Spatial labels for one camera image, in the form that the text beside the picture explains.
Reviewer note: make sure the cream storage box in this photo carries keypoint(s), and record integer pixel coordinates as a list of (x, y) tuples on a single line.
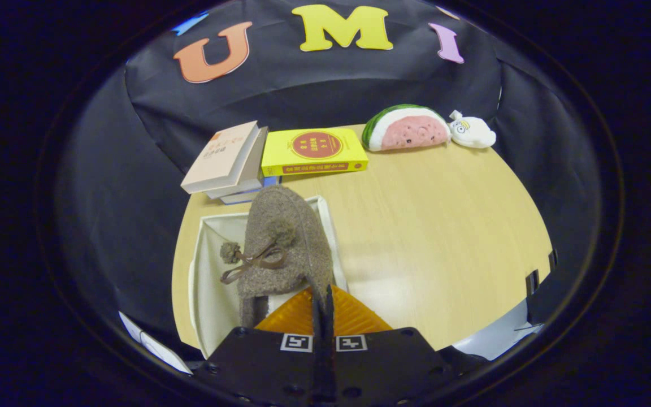
[(218, 294)]

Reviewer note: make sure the grey cover book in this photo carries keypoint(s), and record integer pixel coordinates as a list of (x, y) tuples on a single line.
[(255, 169)]

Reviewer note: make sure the white flat sheet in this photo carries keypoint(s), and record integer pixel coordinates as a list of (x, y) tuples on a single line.
[(161, 350)]

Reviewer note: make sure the watermelon slice plush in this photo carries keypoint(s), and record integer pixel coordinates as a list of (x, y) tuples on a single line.
[(410, 133)]

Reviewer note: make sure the black table edge bracket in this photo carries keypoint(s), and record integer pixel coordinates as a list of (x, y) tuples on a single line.
[(552, 260), (532, 282)]

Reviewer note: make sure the white plush toy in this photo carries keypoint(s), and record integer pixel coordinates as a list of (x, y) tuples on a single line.
[(475, 134)]

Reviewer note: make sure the yellow book with red circle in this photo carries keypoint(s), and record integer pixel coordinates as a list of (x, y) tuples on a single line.
[(314, 146)]

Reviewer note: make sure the beige cover book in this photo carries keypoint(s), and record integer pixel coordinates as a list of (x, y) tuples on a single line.
[(221, 155)]

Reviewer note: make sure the blue cover book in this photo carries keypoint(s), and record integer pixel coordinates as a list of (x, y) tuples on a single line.
[(272, 181)]

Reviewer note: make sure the brown fuzzy shoe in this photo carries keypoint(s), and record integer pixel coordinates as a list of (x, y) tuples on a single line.
[(286, 226)]

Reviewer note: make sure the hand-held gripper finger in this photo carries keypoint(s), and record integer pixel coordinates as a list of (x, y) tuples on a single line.
[(317, 339), (329, 333)]

